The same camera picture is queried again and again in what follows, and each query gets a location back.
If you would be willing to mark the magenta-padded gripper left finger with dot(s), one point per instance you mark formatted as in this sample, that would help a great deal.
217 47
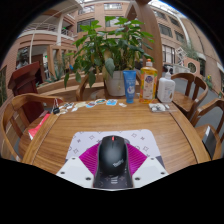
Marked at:
87 160

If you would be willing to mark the blue tube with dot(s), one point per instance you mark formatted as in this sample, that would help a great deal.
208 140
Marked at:
129 86

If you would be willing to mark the green potted plant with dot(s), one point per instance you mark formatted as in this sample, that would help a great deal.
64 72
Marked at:
110 43

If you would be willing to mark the yellow dish soap bottle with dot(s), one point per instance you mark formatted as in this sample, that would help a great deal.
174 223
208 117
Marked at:
148 83

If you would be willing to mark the wooden armchair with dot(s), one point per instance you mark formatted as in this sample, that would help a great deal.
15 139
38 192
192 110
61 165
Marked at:
190 96
13 110
208 113
81 90

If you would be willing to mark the black box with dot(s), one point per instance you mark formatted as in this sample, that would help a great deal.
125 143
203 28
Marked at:
210 141

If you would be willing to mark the dark red wooden lectern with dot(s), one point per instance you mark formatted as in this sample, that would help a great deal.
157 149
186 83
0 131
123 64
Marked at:
25 83

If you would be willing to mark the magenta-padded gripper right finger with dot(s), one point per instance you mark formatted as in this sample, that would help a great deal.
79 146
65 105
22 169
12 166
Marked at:
137 160

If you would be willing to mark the grey bear-print mouse pad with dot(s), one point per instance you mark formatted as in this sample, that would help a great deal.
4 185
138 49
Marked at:
83 140

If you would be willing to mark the blue sticker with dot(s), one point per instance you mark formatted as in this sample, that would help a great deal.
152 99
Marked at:
111 102

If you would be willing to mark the round dark sticker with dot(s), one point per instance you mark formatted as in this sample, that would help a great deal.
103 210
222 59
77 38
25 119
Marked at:
100 101

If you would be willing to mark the white pump bottle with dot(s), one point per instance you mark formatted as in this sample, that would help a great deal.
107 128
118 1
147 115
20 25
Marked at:
166 90

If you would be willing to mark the small crumpled wrapper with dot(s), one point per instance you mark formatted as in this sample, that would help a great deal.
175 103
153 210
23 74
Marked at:
158 107

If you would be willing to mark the black computer mouse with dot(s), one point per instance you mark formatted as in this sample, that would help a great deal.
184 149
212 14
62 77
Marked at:
113 160

